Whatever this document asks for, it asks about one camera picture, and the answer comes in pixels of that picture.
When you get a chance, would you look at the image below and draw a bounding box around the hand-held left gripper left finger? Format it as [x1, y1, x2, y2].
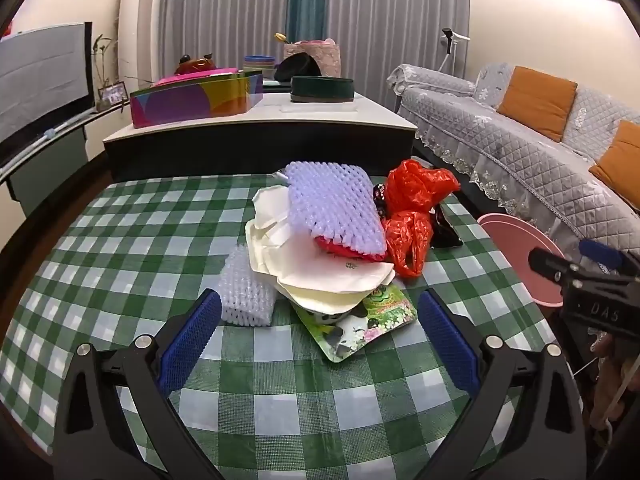
[52, 287, 226, 480]

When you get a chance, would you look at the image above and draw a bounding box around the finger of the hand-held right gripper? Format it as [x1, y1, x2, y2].
[528, 246, 581, 283]
[579, 239, 640, 277]

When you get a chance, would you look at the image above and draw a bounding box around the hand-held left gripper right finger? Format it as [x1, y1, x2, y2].
[417, 287, 586, 480]

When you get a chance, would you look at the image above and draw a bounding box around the pink plastic bin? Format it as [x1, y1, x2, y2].
[476, 212, 568, 307]

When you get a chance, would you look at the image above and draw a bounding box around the small white foam fruit net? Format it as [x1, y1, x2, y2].
[219, 246, 278, 328]

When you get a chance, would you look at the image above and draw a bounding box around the panda print packet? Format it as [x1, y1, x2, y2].
[295, 282, 418, 363]

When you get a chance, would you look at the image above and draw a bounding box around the black glossy wrapper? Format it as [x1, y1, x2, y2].
[429, 204, 464, 250]

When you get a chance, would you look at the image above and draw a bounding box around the red foil bag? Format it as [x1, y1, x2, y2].
[314, 235, 388, 263]

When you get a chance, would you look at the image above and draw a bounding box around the dark patterned wrapper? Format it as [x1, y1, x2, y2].
[372, 182, 389, 222]

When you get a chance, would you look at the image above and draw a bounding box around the red plastic bag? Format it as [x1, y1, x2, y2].
[382, 159, 462, 278]

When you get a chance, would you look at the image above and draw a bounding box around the large pale foam fruit net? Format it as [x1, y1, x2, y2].
[282, 161, 388, 256]

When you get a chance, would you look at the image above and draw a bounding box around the person's right hand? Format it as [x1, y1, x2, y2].
[590, 332, 640, 416]

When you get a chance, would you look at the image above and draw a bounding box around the orange cushion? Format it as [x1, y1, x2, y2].
[589, 121, 640, 211]
[497, 66, 578, 142]

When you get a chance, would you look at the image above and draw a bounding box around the green checked tablecloth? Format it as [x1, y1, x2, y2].
[0, 172, 566, 480]

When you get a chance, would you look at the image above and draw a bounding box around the grey quilted sofa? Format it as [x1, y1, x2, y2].
[387, 62, 640, 271]

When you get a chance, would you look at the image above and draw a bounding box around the dark television stand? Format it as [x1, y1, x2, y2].
[0, 110, 91, 221]

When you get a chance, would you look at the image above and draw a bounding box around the white top coffee table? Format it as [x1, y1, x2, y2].
[102, 89, 418, 183]

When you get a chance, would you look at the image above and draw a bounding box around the multicoloured gift box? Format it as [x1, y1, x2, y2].
[130, 66, 264, 129]

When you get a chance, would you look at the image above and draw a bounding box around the white floor lamp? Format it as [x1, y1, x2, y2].
[437, 27, 471, 73]

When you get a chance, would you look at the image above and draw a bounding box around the translucent plastic sheet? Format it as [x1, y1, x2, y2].
[280, 102, 358, 114]

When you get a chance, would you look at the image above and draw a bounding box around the red teapot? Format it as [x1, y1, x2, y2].
[174, 53, 217, 75]

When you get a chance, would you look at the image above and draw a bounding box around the dark green round tin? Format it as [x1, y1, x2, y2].
[290, 75, 356, 104]

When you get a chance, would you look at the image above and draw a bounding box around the stack of coloured bowls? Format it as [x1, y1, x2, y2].
[243, 55, 278, 81]

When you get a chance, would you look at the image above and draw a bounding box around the black hat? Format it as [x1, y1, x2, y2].
[274, 52, 323, 83]

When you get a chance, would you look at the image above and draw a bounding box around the grey pleated curtain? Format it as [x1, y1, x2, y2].
[159, 0, 293, 81]
[324, 0, 471, 93]

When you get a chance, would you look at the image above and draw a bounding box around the pink lace basket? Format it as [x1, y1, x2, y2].
[283, 38, 342, 78]

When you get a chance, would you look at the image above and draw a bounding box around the thin potted plant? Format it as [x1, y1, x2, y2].
[91, 35, 118, 91]

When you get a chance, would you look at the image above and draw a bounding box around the flat screen television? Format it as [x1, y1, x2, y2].
[0, 22, 94, 158]

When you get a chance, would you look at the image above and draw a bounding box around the white standing air conditioner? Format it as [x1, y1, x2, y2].
[122, 0, 163, 83]

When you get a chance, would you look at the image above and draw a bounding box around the teal curtain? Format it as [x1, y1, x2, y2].
[286, 0, 328, 43]

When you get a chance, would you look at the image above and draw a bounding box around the small photo frame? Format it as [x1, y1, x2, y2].
[97, 81, 128, 111]

